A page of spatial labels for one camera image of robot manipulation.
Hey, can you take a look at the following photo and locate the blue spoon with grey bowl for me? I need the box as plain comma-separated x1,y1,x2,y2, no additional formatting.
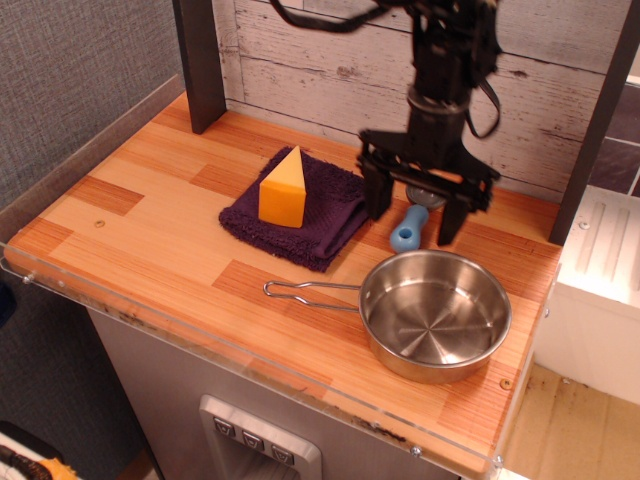
390,185,446,253

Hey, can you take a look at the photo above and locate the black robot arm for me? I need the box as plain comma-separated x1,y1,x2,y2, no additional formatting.
358,1,501,246

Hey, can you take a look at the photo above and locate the purple folded towel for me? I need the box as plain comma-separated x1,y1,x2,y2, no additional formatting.
219,146,368,272

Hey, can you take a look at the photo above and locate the grey toy cabinet front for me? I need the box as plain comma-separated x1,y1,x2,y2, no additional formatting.
89,311,455,479

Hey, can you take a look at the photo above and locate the stainless steel pan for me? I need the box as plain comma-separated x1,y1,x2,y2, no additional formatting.
262,249,514,385

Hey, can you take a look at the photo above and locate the dark left vertical post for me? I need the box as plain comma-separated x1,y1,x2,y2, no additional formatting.
172,0,227,134

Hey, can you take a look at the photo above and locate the silver dispenser button panel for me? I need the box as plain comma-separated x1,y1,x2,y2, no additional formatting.
199,395,323,479

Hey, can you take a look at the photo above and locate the orange cheese wedge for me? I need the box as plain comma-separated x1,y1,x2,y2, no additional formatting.
258,146,307,228

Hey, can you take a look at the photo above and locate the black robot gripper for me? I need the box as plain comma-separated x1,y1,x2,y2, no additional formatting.
358,89,500,246

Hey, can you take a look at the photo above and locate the orange object bottom left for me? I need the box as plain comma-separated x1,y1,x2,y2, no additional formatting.
39,458,78,480

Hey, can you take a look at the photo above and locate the dark vertical post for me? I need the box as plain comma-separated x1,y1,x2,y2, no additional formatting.
548,0,639,246
172,0,227,134

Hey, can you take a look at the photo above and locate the white toy sink unit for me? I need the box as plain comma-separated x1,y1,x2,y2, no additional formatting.
534,187,639,403

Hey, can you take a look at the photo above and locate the dark right vertical post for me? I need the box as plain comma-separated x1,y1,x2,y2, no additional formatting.
548,0,639,246

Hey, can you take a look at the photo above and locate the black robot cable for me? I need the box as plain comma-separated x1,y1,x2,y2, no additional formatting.
267,0,502,140

